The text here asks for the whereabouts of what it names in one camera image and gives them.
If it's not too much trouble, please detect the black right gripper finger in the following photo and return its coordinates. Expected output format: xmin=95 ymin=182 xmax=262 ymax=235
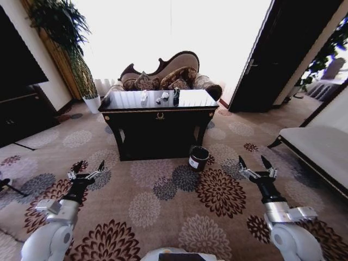
xmin=260 ymin=155 xmax=278 ymax=178
xmin=238 ymin=155 xmax=258 ymax=179

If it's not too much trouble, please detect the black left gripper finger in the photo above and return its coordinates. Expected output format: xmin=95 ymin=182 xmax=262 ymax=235
xmin=67 ymin=160 xmax=84 ymax=181
xmin=86 ymin=159 xmax=105 ymax=181

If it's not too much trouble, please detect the black trash bin white label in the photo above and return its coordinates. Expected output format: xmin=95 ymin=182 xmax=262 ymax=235
xmin=188 ymin=145 xmax=210 ymax=173

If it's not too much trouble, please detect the white upholstered bench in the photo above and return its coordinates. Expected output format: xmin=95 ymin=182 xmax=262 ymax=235
xmin=267 ymin=108 xmax=348 ymax=191

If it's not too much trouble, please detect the black tripod leg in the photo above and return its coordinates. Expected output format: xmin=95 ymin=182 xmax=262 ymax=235
xmin=0 ymin=178 xmax=28 ymax=197

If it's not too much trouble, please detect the white ribbed plant pot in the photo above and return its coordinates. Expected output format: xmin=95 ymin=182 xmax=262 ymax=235
xmin=82 ymin=95 xmax=102 ymax=115

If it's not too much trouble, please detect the dark wooden television cabinet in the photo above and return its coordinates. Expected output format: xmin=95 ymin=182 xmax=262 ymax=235
xmin=0 ymin=84 xmax=61 ymax=149

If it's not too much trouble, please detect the black glossy table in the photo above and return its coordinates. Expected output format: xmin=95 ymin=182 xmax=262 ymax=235
xmin=97 ymin=89 xmax=220 ymax=162

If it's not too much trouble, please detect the dark patterned square cushion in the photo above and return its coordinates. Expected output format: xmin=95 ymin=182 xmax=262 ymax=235
xmin=135 ymin=71 xmax=161 ymax=91

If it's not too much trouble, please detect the white robot front shell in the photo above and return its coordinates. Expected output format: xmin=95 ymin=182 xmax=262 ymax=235
xmin=140 ymin=246 xmax=221 ymax=261

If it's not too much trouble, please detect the dark wooden door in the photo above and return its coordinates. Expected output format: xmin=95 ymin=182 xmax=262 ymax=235
xmin=227 ymin=0 xmax=347 ymax=114

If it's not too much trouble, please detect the golden patterned curtain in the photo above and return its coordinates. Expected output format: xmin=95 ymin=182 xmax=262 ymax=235
xmin=21 ymin=0 xmax=96 ymax=100

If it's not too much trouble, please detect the large brown patterned cushion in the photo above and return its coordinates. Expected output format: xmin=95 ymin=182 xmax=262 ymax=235
xmin=159 ymin=66 xmax=197 ymax=90

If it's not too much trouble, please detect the carved beige chaise sofa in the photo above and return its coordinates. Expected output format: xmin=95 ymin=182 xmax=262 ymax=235
xmin=110 ymin=50 xmax=223 ymax=102

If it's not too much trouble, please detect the black flat television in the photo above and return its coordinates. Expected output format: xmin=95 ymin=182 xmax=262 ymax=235
xmin=0 ymin=5 xmax=50 ymax=95

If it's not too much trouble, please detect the leafy green indoor tree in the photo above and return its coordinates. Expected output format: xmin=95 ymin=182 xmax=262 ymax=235
xmin=295 ymin=13 xmax=348 ymax=94

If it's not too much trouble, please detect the tall green potted plant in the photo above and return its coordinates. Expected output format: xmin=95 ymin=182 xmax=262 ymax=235
xmin=27 ymin=0 xmax=99 ymax=99

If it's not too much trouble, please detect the silver door handle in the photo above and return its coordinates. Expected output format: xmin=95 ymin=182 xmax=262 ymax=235
xmin=247 ymin=58 xmax=259 ymax=74

